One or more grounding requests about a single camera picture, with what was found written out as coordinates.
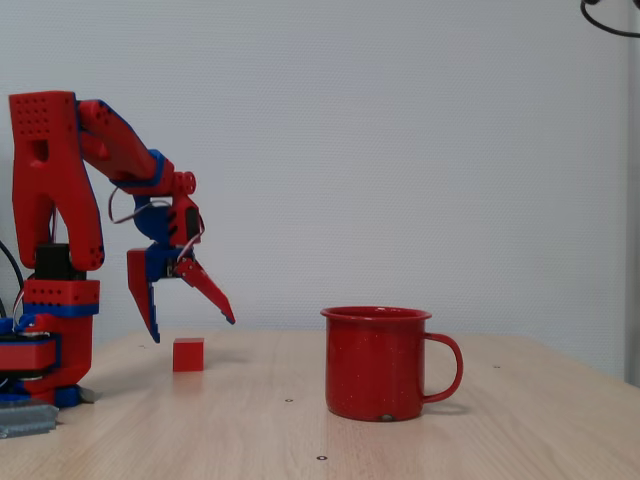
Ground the grey metal table clamp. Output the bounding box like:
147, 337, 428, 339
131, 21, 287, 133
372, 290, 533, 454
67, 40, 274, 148
0, 402, 61, 442

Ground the red enamel mug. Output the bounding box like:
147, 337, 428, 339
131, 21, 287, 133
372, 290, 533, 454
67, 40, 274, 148
319, 305, 465, 422

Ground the black power cable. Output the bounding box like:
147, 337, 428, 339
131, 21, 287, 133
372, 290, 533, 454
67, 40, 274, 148
0, 239, 27, 321

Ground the black cable loop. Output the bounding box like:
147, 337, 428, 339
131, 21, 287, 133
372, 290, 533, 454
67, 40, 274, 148
579, 0, 640, 39

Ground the red cube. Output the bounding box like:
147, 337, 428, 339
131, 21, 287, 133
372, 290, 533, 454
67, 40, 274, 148
172, 337, 206, 373

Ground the red white gripper servo wire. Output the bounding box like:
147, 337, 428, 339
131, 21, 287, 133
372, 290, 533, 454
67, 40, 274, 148
175, 212, 207, 264

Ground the red white wrist wire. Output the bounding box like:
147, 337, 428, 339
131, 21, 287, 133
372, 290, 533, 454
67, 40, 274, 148
109, 185, 172, 225

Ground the thin base wire bundle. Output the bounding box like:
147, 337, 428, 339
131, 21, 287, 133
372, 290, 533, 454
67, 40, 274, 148
10, 284, 27, 331

